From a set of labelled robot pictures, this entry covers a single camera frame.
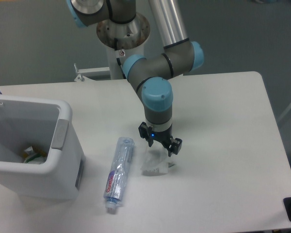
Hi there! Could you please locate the white paper wrapper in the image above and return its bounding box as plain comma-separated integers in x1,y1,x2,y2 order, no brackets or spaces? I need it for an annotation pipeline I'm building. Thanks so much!
141,144,176,176

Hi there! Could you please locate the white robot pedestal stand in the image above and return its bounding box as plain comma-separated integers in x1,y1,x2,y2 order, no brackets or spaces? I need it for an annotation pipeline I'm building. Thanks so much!
74,13,150,82

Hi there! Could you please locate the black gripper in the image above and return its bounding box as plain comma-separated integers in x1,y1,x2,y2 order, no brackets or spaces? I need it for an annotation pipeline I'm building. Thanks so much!
138,122,182,157

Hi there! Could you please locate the black cable on pedestal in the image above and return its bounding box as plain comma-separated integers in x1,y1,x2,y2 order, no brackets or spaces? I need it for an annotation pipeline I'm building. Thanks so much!
114,37,127,80

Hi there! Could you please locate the clear crushed plastic bottle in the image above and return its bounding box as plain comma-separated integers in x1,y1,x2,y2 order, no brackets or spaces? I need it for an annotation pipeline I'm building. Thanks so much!
103,137,134,214

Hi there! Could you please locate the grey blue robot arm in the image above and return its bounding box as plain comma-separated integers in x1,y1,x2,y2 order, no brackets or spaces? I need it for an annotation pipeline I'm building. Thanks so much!
67,0,204,154

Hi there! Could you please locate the white plastic trash can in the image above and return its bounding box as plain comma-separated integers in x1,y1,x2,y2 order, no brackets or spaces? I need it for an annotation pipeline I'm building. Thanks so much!
0,94,85,200

